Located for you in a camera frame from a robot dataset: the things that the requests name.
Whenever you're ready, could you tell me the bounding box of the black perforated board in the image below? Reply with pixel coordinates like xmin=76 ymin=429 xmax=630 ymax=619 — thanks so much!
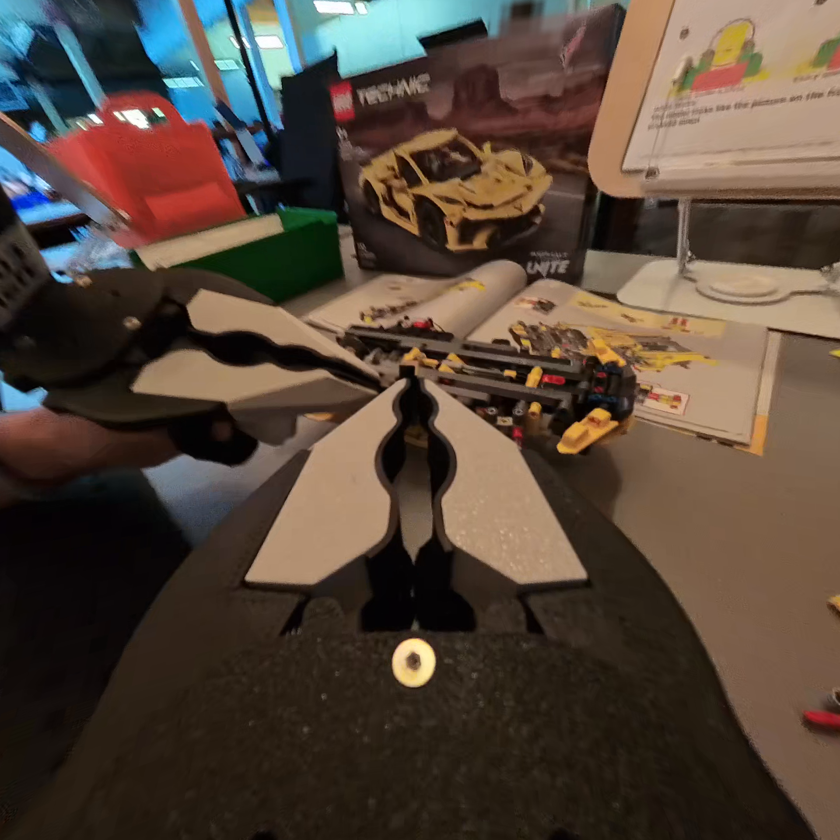
xmin=0 ymin=472 xmax=191 ymax=815

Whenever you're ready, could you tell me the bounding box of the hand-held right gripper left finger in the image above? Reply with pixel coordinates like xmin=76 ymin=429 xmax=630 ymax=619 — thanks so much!
xmin=244 ymin=381 xmax=416 ymax=632

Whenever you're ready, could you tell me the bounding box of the red bag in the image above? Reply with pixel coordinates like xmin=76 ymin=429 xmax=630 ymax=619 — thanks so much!
xmin=49 ymin=92 xmax=247 ymax=247

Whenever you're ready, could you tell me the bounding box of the yellow brick car model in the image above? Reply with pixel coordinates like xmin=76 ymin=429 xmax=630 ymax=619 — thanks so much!
xmin=335 ymin=318 xmax=637 ymax=455

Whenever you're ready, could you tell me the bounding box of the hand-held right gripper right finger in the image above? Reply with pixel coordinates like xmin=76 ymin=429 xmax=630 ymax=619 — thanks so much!
xmin=415 ymin=381 xmax=589 ymax=632

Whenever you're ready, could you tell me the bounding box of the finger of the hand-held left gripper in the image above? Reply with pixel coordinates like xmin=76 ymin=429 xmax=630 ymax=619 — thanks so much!
xmin=131 ymin=354 xmax=383 ymax=448
xmin=187 ymin=289 xmax=383 ymax=389

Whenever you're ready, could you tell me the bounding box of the green plastic bin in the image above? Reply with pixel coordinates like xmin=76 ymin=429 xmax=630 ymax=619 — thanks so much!
xmin=131 ymin=206 xmax=344 ymax=304

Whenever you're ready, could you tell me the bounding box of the person's left hand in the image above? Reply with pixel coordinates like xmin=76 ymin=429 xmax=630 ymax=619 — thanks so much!
xmin=0 ymin=407 xmax=231 ymax=490

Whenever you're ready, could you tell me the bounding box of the toy car box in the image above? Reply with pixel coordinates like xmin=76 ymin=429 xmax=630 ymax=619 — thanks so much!
xmin=328 ymin=7 xmax=624 ymax=283

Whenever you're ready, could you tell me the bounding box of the grey desk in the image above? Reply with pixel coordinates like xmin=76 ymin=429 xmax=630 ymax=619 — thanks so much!
xmin=144 ymin=223 xmax=840 ymax=840

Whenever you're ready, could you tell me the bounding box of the open instruction booklet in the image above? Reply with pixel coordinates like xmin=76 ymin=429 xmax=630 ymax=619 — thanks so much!
xmin=305 ymin=259 xmax=770 ymax=457

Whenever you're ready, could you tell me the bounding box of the wooden board stand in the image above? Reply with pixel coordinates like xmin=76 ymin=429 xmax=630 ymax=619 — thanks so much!
xmin=0 ymin=112 xmax=129 ymax=231

